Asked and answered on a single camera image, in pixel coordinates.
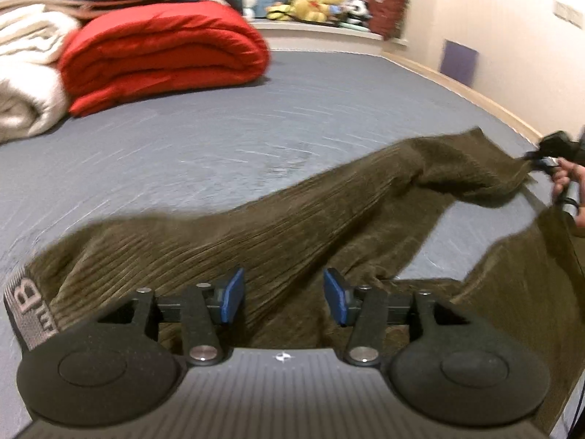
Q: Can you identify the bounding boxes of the brown corduroy pants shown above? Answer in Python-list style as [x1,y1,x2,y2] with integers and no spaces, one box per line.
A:
[4,129,584,438]

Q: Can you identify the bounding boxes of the person right hand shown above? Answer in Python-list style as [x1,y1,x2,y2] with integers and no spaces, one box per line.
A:
[550,158,584,236]

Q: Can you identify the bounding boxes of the dark red pillow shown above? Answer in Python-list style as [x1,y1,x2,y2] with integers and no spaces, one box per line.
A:
[365,0,408,41]

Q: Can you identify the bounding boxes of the panda plush toy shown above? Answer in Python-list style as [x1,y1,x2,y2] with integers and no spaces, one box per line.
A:
[345,0,371,28]

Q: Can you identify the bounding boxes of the yellow plush toy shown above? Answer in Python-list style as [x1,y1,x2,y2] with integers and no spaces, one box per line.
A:
[266,0,345,24]

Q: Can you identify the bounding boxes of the white folded blanket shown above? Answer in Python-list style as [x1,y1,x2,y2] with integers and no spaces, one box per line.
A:
[1,4,80,143]

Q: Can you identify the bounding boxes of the red folded comforter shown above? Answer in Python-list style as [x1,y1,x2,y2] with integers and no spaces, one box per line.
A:
[57,0,270,117]

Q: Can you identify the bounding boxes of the wall switch plates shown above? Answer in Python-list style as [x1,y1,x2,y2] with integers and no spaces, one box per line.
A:
[553,2,584,29]

